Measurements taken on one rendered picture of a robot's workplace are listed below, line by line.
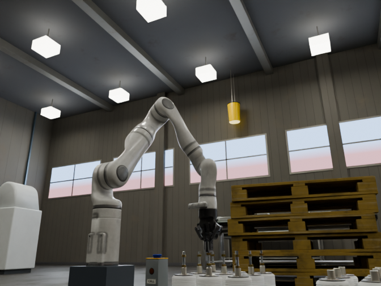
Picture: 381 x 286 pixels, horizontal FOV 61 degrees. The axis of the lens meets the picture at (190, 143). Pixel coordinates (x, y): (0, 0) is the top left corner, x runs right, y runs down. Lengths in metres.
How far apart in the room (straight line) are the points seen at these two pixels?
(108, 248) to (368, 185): 2.68
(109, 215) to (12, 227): 5.97
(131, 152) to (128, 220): 9.38
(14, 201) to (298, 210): 5.40
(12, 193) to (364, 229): 6.02
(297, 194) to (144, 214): 7.39
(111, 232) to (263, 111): 8.53
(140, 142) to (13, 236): 5.95
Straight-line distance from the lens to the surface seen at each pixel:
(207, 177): 1.31
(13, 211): 7.02
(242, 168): 9.03
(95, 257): 1.07
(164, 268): 1.50
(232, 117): 9.06
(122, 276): 1.07
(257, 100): 9.58
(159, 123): 1.40
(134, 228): 10.35
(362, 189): 3.34
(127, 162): 1.12
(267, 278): 1.44
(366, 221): 3.28
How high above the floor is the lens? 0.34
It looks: 19 degrees up
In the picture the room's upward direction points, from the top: 1 degrees counter-clockwise
